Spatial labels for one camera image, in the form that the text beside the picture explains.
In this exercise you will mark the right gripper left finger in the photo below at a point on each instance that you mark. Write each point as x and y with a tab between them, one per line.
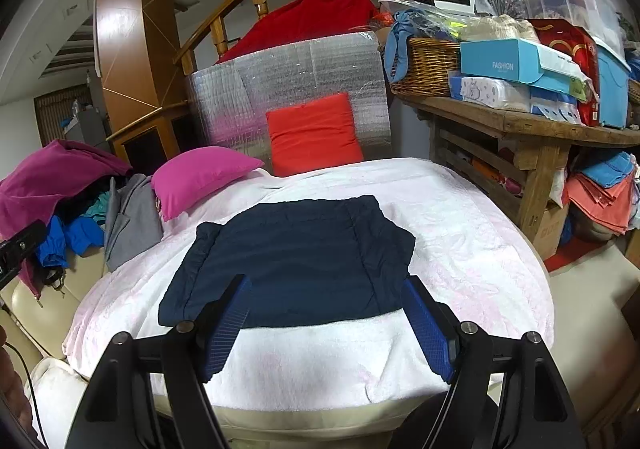
118	409

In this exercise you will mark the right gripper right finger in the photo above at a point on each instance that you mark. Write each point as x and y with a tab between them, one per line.
502	393

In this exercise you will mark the navy blue puffer jacket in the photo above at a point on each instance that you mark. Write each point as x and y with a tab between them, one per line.
310	262

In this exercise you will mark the magenta velvet garment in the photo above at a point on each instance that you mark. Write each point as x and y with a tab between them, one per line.
45	184

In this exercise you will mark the beige sofa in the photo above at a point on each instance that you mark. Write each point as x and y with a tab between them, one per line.
47	320

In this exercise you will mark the blue garment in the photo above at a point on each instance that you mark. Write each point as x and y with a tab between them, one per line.
77	236

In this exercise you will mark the grey garment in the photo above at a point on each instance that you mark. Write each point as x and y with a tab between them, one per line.
132	223

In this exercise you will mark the magenta pillow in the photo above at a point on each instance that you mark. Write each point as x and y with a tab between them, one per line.
188	178

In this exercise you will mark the coral folded cloth stack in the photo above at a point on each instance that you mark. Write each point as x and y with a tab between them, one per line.
613	208

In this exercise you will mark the wooden side table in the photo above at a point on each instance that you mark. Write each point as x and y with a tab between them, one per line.
512	156

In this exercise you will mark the silver foil insulation panel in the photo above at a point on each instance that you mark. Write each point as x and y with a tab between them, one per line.
229	101

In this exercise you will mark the white patterned tissue pack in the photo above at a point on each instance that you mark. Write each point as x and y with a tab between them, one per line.
491	93

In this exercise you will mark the red orange pillow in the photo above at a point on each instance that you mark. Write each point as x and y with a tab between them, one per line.
312	136

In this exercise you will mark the blue plastic bin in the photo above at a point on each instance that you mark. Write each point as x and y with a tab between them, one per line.
613	79

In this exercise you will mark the light blue fashion box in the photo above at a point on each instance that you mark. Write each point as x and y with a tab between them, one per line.
525	62

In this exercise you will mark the wicker basket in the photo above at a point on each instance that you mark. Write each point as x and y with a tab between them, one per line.
429	63

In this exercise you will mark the blue cloth in basket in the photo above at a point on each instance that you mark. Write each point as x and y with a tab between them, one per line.
407	24

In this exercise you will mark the red cloth on railing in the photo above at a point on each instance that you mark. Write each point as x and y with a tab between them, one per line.
303	20

